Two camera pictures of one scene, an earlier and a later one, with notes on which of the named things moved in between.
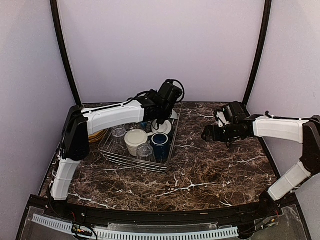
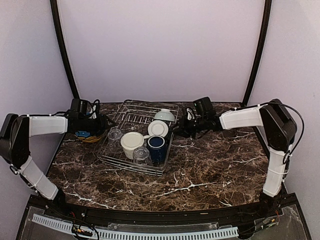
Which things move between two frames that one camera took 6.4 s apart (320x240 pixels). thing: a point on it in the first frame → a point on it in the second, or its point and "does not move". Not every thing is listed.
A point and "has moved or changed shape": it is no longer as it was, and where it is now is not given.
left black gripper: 151,93 → 103,125
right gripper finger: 208,134 → 175,130
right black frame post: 260,52 does not move
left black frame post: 55,12 does not move
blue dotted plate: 144,124 has moved or changed shape
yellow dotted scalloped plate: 96,136 does not move
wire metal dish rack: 143,145 does not move
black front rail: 216,215 does not move
